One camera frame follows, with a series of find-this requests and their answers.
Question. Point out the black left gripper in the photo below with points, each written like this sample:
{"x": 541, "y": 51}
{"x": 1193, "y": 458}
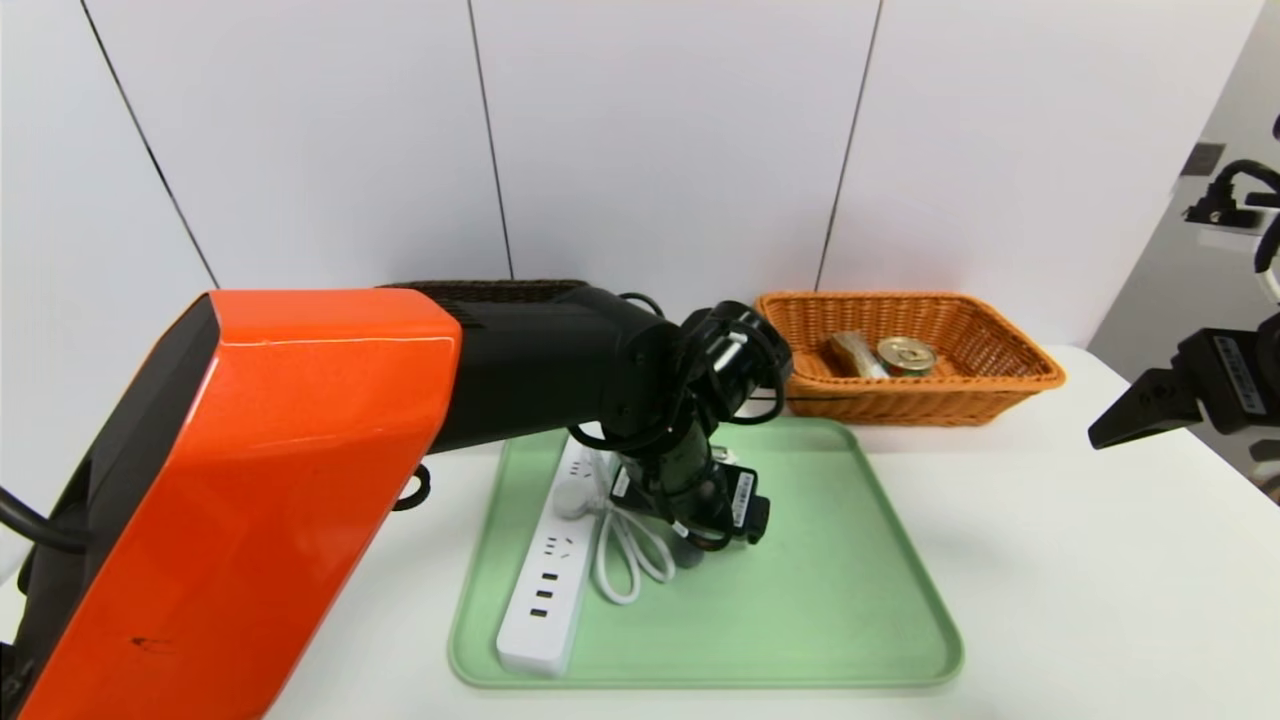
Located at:
{"x": 741, "y": 503}

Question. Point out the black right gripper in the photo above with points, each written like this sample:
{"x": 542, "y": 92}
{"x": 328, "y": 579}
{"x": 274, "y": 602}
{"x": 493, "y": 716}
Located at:
{"x": 1228, "y": 374}

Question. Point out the chocolate pack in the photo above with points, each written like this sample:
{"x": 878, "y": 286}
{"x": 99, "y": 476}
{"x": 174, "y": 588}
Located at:
{"x": 852, "y": 355}

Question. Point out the tin can with gold lid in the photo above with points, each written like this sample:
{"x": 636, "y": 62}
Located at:
{"x": 906, "y": 355}

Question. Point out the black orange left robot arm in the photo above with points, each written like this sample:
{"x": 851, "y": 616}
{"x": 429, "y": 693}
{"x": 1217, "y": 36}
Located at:
{"x": 300, "y": 450}

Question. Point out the orange wicker basket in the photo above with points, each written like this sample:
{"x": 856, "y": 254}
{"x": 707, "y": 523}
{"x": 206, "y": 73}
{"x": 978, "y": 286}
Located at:
{"x": 900, "y": 400}

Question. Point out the dark brown wicker basket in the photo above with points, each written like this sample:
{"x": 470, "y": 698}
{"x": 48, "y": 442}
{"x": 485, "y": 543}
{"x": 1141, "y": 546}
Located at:
{"x": 500, "y": 290}

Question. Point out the green plastic tray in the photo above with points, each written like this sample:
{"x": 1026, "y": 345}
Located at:
{"x": 850, "y": 600}

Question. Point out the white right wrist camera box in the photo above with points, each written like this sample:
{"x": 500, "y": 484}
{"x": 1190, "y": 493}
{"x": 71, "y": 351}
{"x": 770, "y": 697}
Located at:
{"x": 1270, "y": 270}

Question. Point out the dark wall fixture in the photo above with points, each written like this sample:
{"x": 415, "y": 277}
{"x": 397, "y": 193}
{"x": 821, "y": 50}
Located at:
{"x": 1203, "y": 160}

